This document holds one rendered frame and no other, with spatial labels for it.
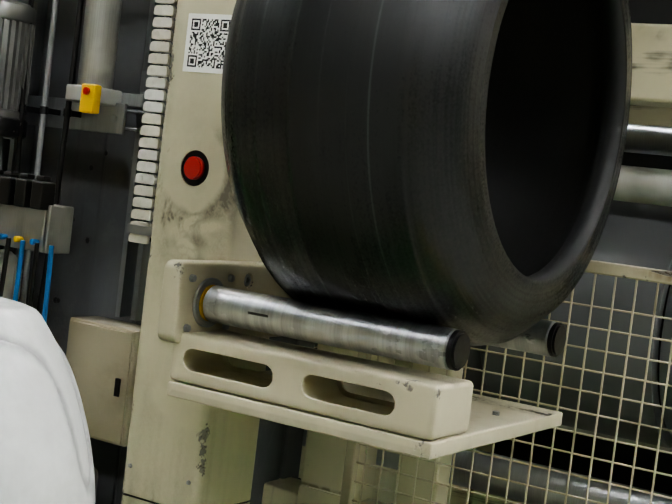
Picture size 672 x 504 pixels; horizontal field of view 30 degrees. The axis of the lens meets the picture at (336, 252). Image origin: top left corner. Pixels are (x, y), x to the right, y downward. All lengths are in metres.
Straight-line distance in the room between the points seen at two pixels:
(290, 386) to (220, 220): 0.28
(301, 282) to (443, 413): 0.22
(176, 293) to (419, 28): 0.46
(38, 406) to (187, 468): 1.03
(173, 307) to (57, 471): 0.88
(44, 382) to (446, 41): 0.72
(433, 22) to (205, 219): 0.49
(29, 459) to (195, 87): 1.07
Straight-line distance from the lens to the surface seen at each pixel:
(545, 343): 1.60
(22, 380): 0.61
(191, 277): 1.50
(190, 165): 1.62
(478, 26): 1.27
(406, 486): 2.13
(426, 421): 1.33
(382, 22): 1.26
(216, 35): 1.63
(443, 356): 1.34
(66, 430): 0.63
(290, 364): 1.41
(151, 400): 1.67
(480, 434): 1.44
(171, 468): 1.66
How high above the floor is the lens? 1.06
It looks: 3 degrees down
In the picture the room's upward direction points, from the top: 7 degrees clockwise
